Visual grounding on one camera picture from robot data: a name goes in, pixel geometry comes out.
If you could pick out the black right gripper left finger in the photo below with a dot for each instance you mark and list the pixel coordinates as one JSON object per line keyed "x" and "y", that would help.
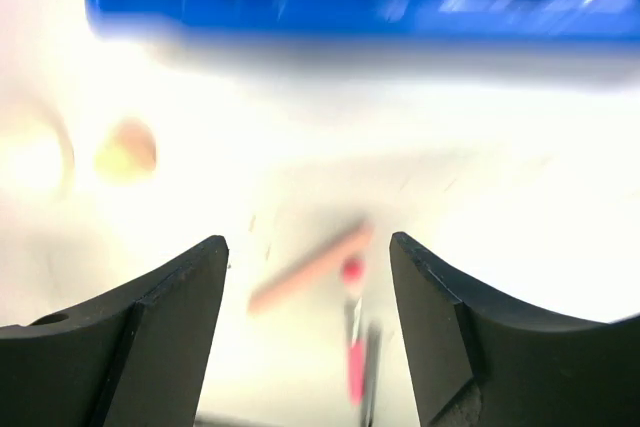
{"x": 133, "y": 356}

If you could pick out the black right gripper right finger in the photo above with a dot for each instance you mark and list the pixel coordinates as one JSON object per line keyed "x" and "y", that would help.
{"x": 480, "y": 357}

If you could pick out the grey makeup pen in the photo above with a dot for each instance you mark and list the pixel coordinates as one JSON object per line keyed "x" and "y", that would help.
{"x": 371, "y": 372}

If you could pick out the peach makeup sponge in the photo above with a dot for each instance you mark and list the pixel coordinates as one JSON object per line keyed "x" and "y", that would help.
{"x": 128, "y": 154}

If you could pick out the beige pink pencil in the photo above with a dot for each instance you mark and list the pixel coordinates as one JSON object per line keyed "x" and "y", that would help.
{"x": 310, "y": 267}

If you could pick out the round beige powder puff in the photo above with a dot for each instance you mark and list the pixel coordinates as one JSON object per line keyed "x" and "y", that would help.
{"x": 37, "y": 155}

